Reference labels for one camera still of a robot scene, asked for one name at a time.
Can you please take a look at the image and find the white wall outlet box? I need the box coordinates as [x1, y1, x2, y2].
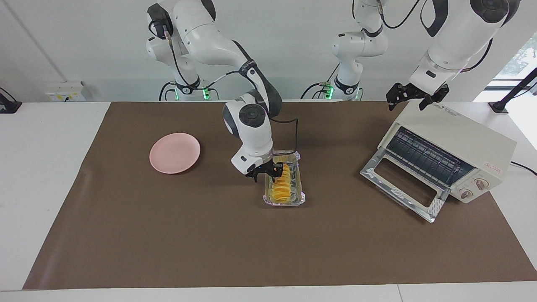
[45, 81, 87, 102]

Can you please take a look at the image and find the black right base cable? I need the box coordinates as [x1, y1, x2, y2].
[159, 81, 177, 102]

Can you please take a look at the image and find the black table clamp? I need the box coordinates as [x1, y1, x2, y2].
[0, 87, 23, 114]

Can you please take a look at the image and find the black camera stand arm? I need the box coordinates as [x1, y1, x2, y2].
[489, 67, 537, 114]

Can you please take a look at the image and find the aluminium foil baking tray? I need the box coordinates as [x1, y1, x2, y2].
[263, 150, 306, 207]

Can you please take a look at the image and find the bright window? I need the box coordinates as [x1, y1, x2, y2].
[493, 33, 537, 82]

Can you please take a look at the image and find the black left base cable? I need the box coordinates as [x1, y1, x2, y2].
[300, 63, 339, 100]

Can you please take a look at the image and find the metal oven wire rack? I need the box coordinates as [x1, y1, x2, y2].
[386, 127, 475, 187]

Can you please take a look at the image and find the brown table mat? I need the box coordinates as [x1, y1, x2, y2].
[22, 101, 537, 291]

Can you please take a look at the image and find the black oven power cable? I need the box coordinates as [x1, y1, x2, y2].
[510, 161, 537, 176]

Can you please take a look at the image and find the yellow braided bread loaf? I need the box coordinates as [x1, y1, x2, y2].
[269, 164, 293, 203]

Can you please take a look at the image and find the cream toaster oven body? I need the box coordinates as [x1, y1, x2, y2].
[378, 101, 517, 204]

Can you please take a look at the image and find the glass toaster oven door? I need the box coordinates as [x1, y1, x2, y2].
[360, 149, 450, 223]

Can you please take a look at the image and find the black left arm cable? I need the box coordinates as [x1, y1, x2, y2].
[375, 0, 494, 73]

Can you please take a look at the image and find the pink round plate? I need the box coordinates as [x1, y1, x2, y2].
[149, 133, 201, 174]

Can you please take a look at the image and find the black base cable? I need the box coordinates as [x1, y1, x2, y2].
[159, 81, 177, 102]
[300, 63, 339, 100]

